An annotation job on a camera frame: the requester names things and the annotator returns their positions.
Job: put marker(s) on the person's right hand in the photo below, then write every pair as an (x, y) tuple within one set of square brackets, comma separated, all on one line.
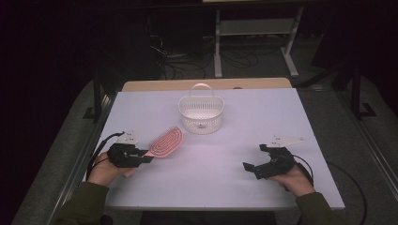
[(295, 182)]

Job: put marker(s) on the pink hairbrush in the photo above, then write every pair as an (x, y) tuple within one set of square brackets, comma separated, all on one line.
[(165, 142)]

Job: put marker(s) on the white metal stand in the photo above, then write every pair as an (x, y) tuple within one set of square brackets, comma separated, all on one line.
[(256, 27)]

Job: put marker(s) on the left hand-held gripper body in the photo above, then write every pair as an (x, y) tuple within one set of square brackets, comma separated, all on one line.
[(123, 154)]

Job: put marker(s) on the black metal stand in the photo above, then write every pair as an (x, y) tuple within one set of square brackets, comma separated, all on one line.
[(97, 93), (355, 93)]

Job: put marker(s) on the white perforated plastic basket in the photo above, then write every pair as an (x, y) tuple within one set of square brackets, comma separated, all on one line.
[(202, 123)]

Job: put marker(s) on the grey metal rail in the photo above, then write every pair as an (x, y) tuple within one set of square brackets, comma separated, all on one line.
[(377, 156), (73, 187)]

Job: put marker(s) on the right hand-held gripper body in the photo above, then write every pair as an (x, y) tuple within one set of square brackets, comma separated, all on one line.
[(277, 164)]

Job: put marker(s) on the person's left hand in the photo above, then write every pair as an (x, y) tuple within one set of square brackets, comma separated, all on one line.
[(100, 172)]

